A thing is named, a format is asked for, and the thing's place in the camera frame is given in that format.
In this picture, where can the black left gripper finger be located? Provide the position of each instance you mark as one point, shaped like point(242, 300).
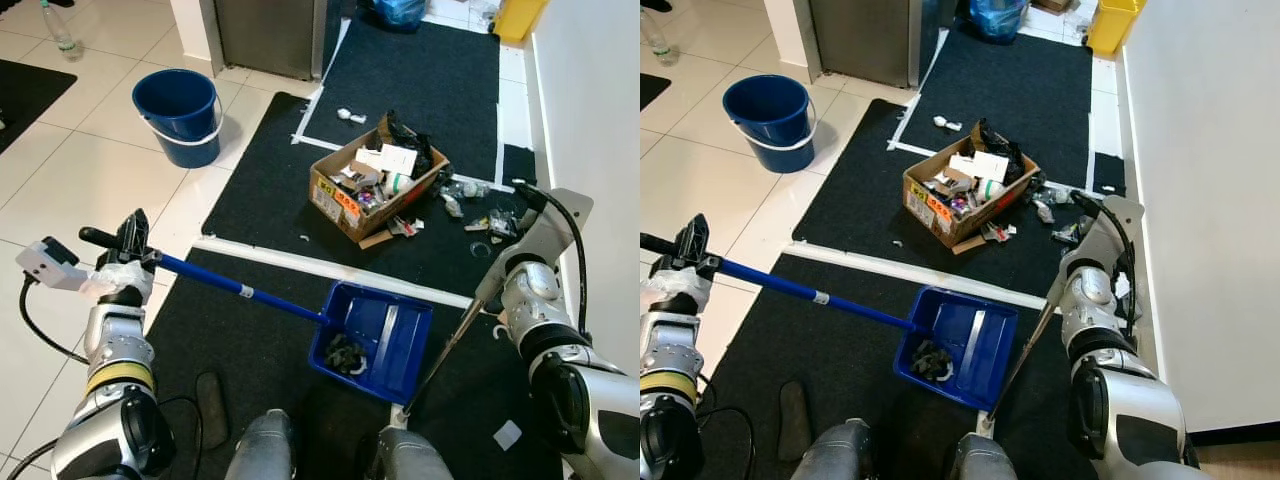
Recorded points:
point(684, 240)
point(122, 235)
point(700, 236)
point(140, 230)

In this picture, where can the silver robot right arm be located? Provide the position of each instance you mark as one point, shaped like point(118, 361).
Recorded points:
point(1130, 410)
point(585, 400)

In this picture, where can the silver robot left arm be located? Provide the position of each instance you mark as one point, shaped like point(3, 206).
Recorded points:
point(115, 400)
point(670, 400)

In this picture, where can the black floor mat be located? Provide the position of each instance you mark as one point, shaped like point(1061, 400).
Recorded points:
point(860, 205)
point(830, 340)
point(652, 90)
point(30, 100)
point(430, 80)
point(250, 360)
point(270, 200)
point(1020, 90)

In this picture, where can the blue plastic bucket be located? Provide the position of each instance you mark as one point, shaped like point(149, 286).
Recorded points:
point(175, 95)
point(768, 100)

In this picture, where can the white tape strip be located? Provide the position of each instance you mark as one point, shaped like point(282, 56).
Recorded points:
point(300, 265)
point(900, 275)

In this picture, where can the dark shoe insole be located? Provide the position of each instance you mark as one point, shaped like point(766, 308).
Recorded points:
point(212, 410)
point(795, 420)

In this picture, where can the cardboard box of rubbish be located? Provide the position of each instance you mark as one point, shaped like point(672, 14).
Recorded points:
point(335, 205)
point(925, 210)

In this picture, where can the clear water bottle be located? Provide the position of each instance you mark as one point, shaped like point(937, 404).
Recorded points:
point(658, 42)
point(60, 35)

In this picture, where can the black crumpled rubbish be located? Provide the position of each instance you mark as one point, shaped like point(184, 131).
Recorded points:
point(928, 362)
point(345, 355)

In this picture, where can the grey steel fridge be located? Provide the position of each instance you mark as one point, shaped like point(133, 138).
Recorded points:
point(270, 40)
point(870, 45)

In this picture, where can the crushed clear plastic bottle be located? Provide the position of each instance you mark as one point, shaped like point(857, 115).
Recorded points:
point(1046, 211)
point(453, 206)

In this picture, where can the white paper scrap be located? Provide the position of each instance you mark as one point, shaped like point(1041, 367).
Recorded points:
point(508, 435)

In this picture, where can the white plastic cup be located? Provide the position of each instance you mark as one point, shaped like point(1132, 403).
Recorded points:
point(993, 191)
point(400, 185)

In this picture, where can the red white wrapper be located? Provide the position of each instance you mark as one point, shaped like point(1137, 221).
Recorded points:
point(407, 227)
point(1000, 233)

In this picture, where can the white paper card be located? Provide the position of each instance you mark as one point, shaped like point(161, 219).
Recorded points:
point(398, 160)
point(990, 167)

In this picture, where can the yellow plastic bin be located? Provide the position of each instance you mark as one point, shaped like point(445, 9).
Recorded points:
point(520, 20)
point(1115, 25)

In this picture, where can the black plastic bag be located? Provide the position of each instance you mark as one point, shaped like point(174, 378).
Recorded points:
point(1000, 140)
point(405, 130)

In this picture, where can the blue plastic bag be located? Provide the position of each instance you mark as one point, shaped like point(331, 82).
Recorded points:
point(997, 18)
point(400, 12)

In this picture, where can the silver robot right leg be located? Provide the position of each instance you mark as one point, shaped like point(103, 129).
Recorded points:
point(415, 458)
point(985, 460)

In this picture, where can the small open cardboard box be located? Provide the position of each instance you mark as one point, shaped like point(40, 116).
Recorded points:
point(1052, 5)

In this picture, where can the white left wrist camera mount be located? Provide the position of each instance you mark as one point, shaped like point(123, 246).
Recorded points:
point(50, 270)

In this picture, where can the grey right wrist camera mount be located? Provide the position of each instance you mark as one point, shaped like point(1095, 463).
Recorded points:
point(545, 235)
point(1105, 235)

